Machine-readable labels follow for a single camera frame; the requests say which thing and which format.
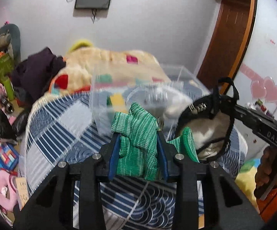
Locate green bottle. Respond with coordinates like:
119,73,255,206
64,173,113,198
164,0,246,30
1,76,15,101

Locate black plastic bag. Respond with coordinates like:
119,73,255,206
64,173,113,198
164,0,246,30
0,108,31,145

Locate green knitted cloth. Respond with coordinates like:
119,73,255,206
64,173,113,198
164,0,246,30
110,102,200,182

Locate brown wooden door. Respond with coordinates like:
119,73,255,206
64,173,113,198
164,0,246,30
197,0,253,90

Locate clear plastic storage bin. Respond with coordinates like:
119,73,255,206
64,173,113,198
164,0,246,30
91,62,209,136

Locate dark purple clothing pile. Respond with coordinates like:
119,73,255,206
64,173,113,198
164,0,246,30
11,47,66,105

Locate white drawstring pouch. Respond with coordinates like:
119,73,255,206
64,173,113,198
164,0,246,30
129,86,193,123

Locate beige patchwork blanket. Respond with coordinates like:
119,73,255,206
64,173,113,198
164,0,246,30
49,39,170,96

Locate green dinosaur plush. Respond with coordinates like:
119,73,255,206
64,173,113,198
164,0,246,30
0,23,21,65

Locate pink plush slipper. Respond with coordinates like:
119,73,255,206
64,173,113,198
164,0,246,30
0,170,19,212

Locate green cardboard box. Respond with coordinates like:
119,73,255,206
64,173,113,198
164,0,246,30
0,53,14,81

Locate black trimmed white bag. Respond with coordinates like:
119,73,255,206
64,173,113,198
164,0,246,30
175,77,239,163

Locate right hand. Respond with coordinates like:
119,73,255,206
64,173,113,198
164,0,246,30
254,146,277,200

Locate blue white patterned tablecloth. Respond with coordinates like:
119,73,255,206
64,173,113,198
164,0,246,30
24,92,248,230

